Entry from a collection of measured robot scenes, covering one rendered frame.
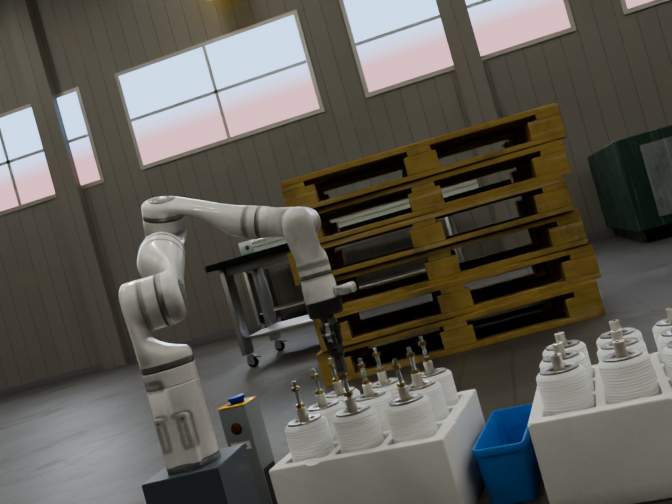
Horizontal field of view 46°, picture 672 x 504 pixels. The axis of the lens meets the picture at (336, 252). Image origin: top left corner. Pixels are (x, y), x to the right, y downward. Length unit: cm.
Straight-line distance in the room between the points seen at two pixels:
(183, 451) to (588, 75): 799
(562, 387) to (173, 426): 71
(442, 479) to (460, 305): 210
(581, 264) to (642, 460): 224
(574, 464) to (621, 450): 9
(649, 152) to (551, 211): 320
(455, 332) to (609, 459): 217
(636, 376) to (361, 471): 56
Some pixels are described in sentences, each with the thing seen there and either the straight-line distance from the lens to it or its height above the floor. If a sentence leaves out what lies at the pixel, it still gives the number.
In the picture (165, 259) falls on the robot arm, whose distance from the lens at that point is 146.
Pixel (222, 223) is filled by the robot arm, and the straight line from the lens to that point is 169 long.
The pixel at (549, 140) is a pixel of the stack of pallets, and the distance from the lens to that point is 372.
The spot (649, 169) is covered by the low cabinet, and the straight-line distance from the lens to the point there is 680.
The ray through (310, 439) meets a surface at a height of 22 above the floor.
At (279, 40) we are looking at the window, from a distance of 939.
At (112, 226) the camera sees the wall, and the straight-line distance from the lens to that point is 1000.
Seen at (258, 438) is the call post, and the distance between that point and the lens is 184.
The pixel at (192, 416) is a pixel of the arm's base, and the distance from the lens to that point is 136.
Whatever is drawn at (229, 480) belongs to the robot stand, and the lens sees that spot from 136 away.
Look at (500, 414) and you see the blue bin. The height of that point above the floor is 11.
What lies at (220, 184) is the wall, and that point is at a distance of 943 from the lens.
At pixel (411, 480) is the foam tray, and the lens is 163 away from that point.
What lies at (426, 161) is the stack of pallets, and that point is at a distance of 365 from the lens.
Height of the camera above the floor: 58
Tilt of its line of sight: level
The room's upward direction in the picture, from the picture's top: 16 degrees counter-clockwise
